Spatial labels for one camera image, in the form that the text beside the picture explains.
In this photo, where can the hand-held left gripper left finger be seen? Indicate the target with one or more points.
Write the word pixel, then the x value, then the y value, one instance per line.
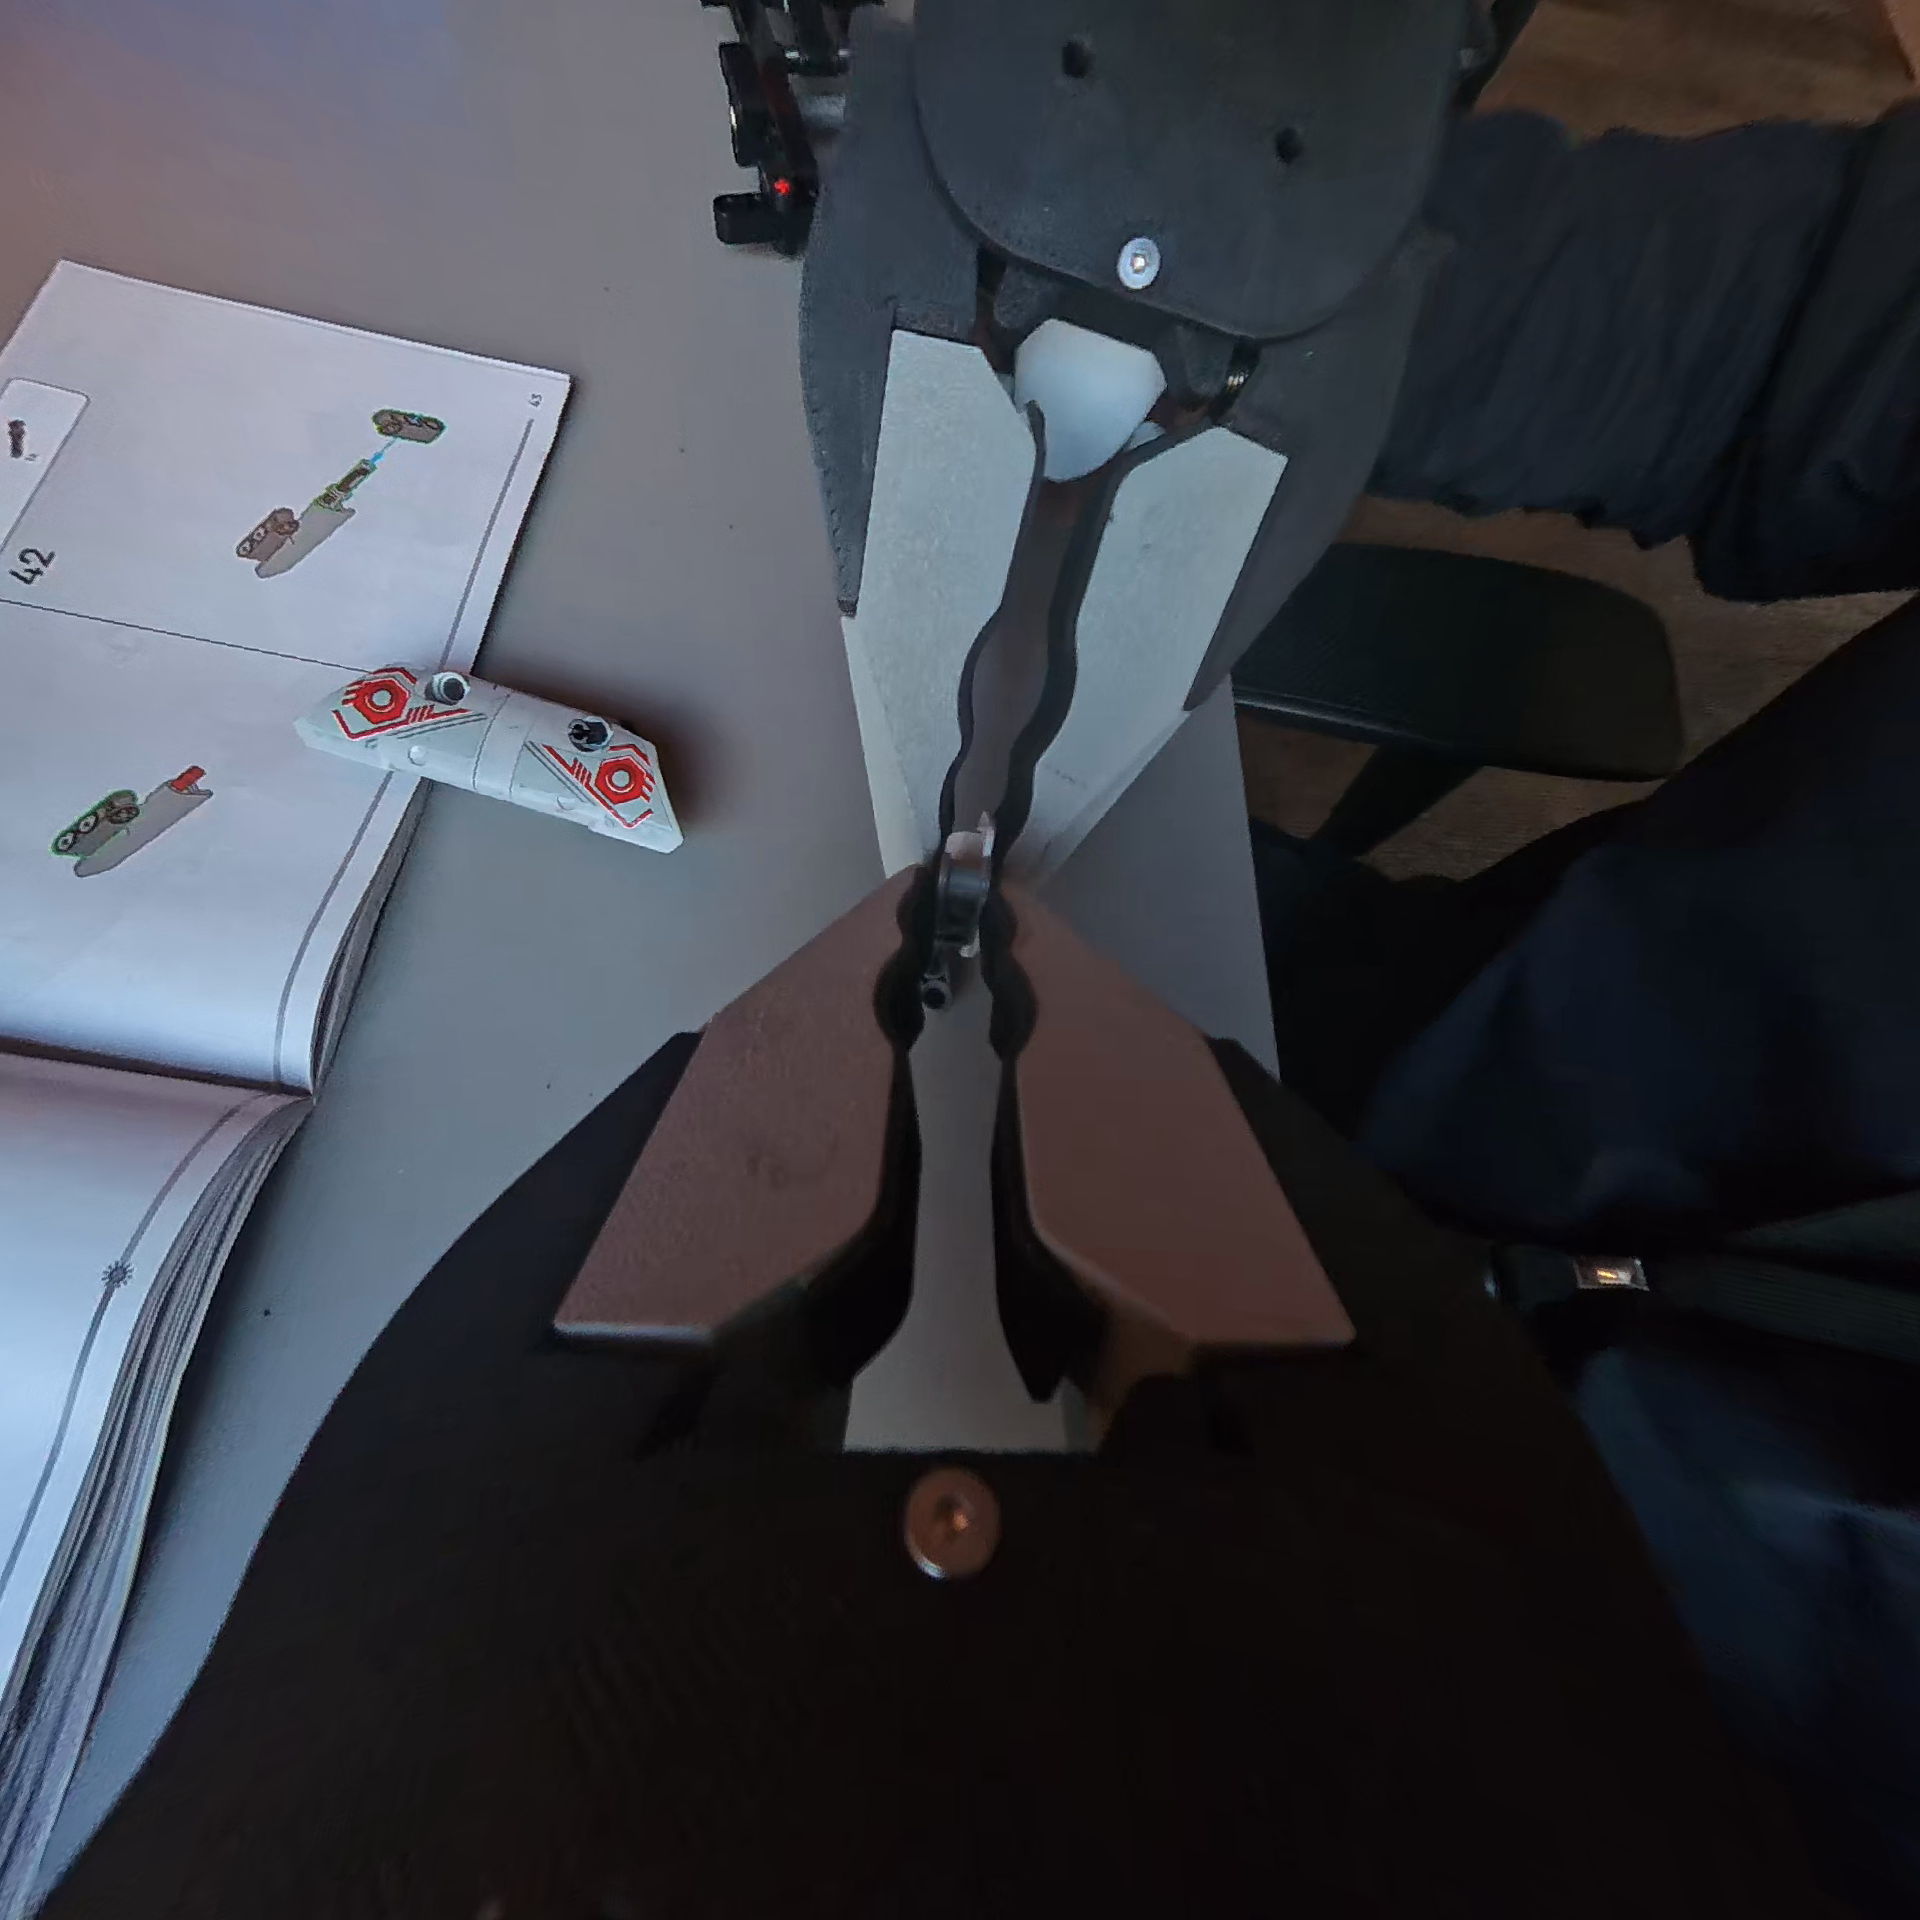
pixel 749 1171

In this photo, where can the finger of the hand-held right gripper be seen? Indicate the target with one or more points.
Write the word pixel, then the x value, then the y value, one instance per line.
pixel 945 494
pixel 1185 556

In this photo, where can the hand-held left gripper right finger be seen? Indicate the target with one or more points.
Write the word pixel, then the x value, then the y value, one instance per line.
pixel 1170 1171

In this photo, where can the small black lego piece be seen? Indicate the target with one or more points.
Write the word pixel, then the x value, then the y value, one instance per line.
pixel 955 902

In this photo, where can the person's right forearm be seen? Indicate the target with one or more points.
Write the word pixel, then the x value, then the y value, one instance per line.
pixel 1650 330

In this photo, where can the black lego model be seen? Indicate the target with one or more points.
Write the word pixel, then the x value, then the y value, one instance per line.
pixel 757 136

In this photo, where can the white lego panel red print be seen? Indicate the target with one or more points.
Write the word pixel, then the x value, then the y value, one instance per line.
pixel 481 751

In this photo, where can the lego instruction booklet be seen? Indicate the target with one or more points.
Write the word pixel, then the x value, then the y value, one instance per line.
pixel 181 902

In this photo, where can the black mesh office chair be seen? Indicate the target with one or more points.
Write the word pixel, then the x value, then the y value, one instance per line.
pixel 1469 660

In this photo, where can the person's dark clothed body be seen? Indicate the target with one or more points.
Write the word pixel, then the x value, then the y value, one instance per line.
pixel 1723 1049

